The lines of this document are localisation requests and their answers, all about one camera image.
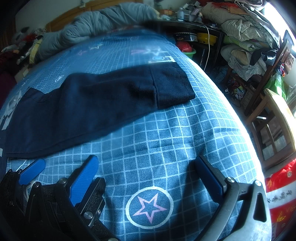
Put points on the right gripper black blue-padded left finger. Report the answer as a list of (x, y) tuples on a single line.
[(80, 200)]

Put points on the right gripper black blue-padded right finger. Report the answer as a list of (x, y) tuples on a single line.
[(253, 221)]

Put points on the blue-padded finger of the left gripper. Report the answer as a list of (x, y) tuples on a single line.
[(31, 171)]

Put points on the dark navy garment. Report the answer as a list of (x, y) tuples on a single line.
[(89, 106)]

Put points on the clothes pile beside bed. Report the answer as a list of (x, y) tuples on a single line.
[(18, 53)]

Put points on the pile of bedding and clothes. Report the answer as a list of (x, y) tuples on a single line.
[(248, 33)]

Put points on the red printed bag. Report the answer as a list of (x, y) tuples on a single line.
[(280, 192)]

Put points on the blue grid star bedsheet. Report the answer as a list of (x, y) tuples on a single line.
[(153, 190)]

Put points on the wooden chair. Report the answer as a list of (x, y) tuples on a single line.
[(272, 124)]

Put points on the panda plush toy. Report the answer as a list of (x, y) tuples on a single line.
[(20, 35)]

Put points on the wooden headboard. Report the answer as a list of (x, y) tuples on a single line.
[(61, 21)]

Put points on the grey quilted duvet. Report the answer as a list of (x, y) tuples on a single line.
[(94, 23)]

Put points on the dark bedside table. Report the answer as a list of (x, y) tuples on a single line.
[(207, 56)]

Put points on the yellow round container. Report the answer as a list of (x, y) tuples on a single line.
[(205, 38)]

